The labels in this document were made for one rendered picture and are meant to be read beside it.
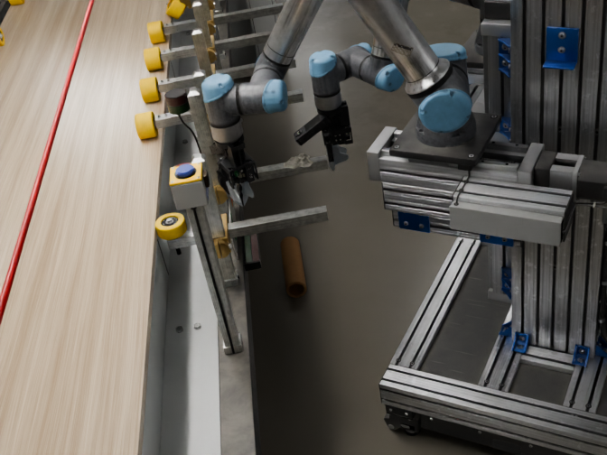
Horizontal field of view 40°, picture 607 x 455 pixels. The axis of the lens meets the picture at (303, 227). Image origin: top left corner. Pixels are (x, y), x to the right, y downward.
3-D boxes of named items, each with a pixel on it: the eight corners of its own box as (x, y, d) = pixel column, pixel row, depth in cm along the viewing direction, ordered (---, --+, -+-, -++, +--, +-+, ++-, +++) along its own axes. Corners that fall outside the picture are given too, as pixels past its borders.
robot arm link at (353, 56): (387, 74, 232) (355, 88, 228) (361, 62, 240) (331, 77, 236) (384, 47, 227) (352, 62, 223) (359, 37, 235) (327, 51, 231)
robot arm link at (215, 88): (231, 85, 190) (195, 88, 191) (241, 127, 196) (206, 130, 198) (238, 69, 196) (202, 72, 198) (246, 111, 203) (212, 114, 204)
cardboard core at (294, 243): (297, 235, 348) (304, 280, 324) (300, 249, 353) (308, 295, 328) (278, 238, 348) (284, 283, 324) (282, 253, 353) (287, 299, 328)
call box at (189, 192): (209, 190, 186) (201, 161, 181) (209, 208, 180) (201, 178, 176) (178, 196, 186) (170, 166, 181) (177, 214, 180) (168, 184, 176)
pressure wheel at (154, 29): (163, 40, 317) (167, 42, 325) (160, 18, 316) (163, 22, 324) (148, 42, 317) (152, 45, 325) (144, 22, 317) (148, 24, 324)
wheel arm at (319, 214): (327, 216, 228) (325, 203, 225) (329, 223, 225) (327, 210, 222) (170, 245, 228) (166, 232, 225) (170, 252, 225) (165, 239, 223)
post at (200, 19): (229, 120, 315) (201, -2, 287) (229, 125, 313) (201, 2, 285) (220, 122, 315) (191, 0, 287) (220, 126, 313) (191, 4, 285)
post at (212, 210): (241, 296, 236) (204, 151, 208) (242, 304, 233) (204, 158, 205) (229, 298, 236) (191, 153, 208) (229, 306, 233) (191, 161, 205)
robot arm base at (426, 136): (483, 119, 213) (482, 85, 207) (465, 150, 203) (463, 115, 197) (427, 114, 220) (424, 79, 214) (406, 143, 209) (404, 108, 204)
